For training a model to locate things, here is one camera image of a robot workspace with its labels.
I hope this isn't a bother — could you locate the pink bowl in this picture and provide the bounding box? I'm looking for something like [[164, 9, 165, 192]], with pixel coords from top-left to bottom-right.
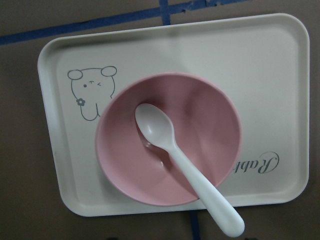
[[95, 73, 242, 207]]

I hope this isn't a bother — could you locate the cream rabbit tray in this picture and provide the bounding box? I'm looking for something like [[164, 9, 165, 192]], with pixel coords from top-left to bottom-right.
[[37, 13, 310, 217]]

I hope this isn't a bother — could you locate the white plastic spoon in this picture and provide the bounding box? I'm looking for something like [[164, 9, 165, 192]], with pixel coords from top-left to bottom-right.
[[135, 103, 245, 238]]

